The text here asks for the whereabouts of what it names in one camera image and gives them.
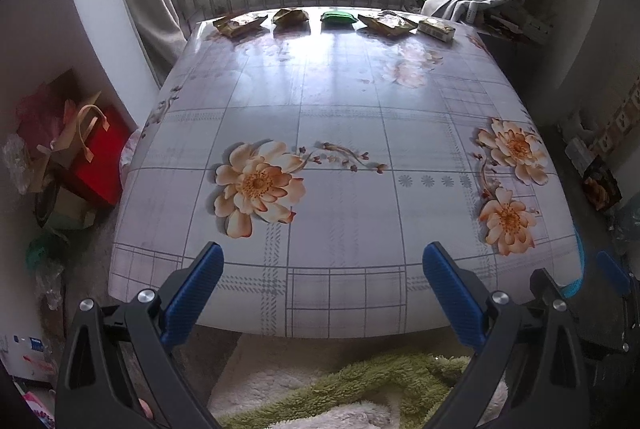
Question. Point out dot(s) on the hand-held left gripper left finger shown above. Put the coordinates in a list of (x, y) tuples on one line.
[(195, 289)]

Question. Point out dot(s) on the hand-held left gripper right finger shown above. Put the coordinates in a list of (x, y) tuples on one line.
[(452, 294)]

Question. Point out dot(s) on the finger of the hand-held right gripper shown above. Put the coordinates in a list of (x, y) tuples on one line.
[(612, 271), (542, 286)]

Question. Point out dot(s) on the blue plastic basket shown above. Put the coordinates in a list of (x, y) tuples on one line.
[(577, 269)]

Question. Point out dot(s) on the dark printed box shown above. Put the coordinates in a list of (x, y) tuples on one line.
[(602, 184)]

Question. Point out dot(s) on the green fluffy garment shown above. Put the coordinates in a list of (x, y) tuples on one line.
[(380, 379)]

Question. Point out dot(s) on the green plastic bag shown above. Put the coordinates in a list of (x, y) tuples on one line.
[(45, 251)]

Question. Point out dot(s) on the red gift bag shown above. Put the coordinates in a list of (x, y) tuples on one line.
[(102, 159)]

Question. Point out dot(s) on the white blue packet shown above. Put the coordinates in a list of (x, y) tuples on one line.
[(27, 356)]

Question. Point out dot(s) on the floral tablecloth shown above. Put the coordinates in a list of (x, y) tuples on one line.
[(350, 109)]

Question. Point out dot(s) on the clear plastic bag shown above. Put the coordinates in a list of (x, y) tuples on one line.
[(19, 164)]

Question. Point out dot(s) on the pink plastic bag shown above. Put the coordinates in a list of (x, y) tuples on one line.
[(40, 109)]

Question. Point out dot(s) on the white power strip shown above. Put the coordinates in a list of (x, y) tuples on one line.
[(536, 28)]

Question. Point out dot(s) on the pale small packet box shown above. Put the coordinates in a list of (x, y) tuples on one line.
[(437, 30)]

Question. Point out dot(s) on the gold snack packet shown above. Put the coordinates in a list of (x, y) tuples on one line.
[(387, 25), (237, 26), (291, 17)]

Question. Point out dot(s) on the green snack packet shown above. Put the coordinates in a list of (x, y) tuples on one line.
[(339, 19)]

